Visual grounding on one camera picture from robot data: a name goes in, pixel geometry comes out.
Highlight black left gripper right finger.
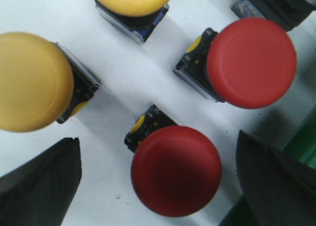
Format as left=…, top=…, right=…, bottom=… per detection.
left=236, top=131, right=316, bottom=226

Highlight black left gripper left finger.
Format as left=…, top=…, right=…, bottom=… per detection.
left=0, top=138, right=82, bottom=226

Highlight red mushroom button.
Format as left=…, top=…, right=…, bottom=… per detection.
left=174, top=17, right=297, bottom=109
left=124, top=105, right=222, bottom=217

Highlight green conveyor belt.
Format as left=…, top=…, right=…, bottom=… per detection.
left=220, top=110, right=316, bottom=226

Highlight yellow mushroom button left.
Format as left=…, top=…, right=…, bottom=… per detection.
left=0, top=32, right=99, bottom=132

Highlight yellow mushroom button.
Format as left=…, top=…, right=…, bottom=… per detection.
left=94, top=0, right=170, bottom=44
left=0, top=32, right=99, bottom=132

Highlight red button top corner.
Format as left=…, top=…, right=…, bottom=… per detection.
left=231, top=0, right=316, bottom=32

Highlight yellow mushroom button top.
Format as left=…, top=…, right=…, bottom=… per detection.
left=94, top=0, right=170, bottom=44

